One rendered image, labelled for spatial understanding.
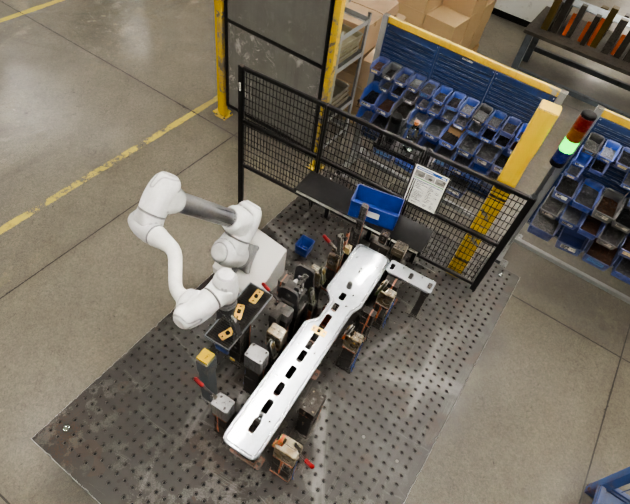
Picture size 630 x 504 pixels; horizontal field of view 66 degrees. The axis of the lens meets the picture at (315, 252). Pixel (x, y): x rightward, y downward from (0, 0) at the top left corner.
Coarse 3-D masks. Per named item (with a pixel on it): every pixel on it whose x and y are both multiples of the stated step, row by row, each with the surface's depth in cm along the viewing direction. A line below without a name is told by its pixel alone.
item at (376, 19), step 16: (352, 0) 485; (368, 0) 490; (384, 0) 495; (400, 16) 543; (368, 32) 461; (368, 48) 481; (352, 64) 524; (368, 64) 475; (352, 80) 505; (352, 112) 522
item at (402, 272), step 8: (400, 264) 286; (392, 272) 281; (400, 272) 282; (408, 272) 282; (416, 272) 283; (408, 280) 279; (416, 280) 280; (424, 280) 280; (432, 280) 281; (424, 288) 277; (432, 288) 277
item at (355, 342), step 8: (352, 336) 246; (360, 336) 247; (344, 344) 253; (352, 344) 250; (360, 344) 248; (344, 352) 259; (352, 352) 254; (336, 360) 274; (344, 360) 264; (352, 360) 264; (344, 368) 270; (352, 368) 272
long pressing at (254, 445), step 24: (360, 264) 282; (384, 264) 284; (336, 288) 269; (360, 288) 271; (336, 312) 259; (336, 336) 251; (288, 360) 238; (312, 360) 240; (264, 384) 229; (288, 384) 231; (288, 408) 224; (240, 432) 214; (264, 432) 215
